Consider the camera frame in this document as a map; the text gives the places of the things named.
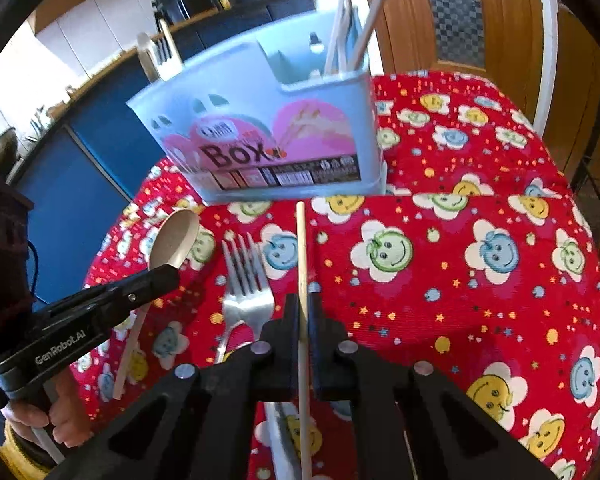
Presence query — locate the white chopstick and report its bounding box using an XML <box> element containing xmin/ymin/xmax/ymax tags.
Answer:
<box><xmin>337</xmin><ymin>0</ymin><xmax>356</xmax><ymax>72</ymax></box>
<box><xmin>324</xmin><ymin>0</ymin><xmax>348</xmax><ymax>75</ymax></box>

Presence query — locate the silver metal fork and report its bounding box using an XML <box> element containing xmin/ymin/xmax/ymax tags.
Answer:
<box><xmin>155</xmin><ymin>35</ymin><xmax>173</xmax><ymax>78</ymax></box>
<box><xmin>214</xmin><ymin>232</ymin><xmax>276</xmax><ymax>366</ymax></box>

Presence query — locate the metal knife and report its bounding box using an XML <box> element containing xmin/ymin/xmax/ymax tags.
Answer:
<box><xmin>136</xmin><ymin>31</ymin><xmax>160</xmax><ymax>83</ymax></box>

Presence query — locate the wooden spoon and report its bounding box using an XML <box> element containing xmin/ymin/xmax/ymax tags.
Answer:
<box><xmin>112</xmin><ymin>209</ymin><xmax>201</xmax><ymax>401</ymax></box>

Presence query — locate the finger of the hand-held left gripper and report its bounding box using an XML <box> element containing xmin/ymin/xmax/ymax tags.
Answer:
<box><xmin>82</xmin><ymin>265</ymin><xmax>181</xmax><ymax>330</ymax></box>

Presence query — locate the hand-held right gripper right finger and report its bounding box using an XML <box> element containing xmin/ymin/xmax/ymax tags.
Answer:
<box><xmin>307</xmin><ymin>291</ymin><xmax>556</xmax><ymax>480</ymax></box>

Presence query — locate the brown wooden door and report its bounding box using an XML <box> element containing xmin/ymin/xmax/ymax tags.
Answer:
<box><xmin>355</xmin><ymin>0</ymin><xmax>548</xmax><ymax>126</ymax></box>

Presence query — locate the wooden utensil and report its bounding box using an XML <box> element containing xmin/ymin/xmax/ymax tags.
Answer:
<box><xmin>160</xmin><ymin>19</ymin><xmax>184</xmax><ymax>70</ymax></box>

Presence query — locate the person's left hand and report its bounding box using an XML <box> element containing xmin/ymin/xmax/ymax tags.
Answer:
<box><xmin>2</xmin><ymin>370</ymin><xmax>97</xmax><ymax>448</ymax></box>

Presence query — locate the wooden chopstick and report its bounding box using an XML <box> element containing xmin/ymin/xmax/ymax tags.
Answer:
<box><xmin>296</xmin><ymin>201</ymin><xmax>313</xmax><ymax>480</ymax></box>
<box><xmin>347</xmin><ymin>0</ymin><xmax>395</xmax><ymax>72</ymax></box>

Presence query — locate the light blue utensil holder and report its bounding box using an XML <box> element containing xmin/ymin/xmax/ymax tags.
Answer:
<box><xmin>126</xmin><ymin>25</ymin><xmax>388</xmax><ymax>206</ymax></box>

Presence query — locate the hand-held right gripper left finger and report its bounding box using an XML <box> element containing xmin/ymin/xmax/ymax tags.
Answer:
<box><xmin>45</xmin><ymin>292</ymin><xmax>301</xmax><ymax>480</ymax></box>

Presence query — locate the red printed tablecloth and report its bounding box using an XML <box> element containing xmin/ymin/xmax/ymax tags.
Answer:
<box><xmin>80</xmin><ymin>70</ymin><xmax>600</xmax><ymax>480</ymax></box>

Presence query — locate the grey metal utensil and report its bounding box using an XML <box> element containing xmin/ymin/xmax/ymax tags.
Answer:
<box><xmin>262</xmin><ymin>402</ymin><xmax>301</xmax><ymax>480</ymax></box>

